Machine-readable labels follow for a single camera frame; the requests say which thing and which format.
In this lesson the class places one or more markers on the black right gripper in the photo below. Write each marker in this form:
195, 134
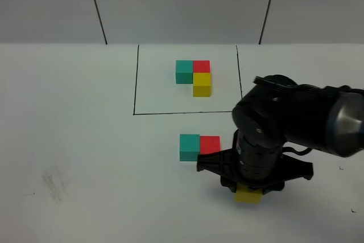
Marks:
234, 171

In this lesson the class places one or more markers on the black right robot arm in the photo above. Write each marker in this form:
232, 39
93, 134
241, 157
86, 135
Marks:
279, 121

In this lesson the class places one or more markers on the yellow template block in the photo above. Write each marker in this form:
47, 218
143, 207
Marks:
202, 84

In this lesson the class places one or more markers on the red template block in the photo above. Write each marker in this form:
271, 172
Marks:
201, 66

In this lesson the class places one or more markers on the green template block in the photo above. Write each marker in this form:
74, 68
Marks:
184, 72

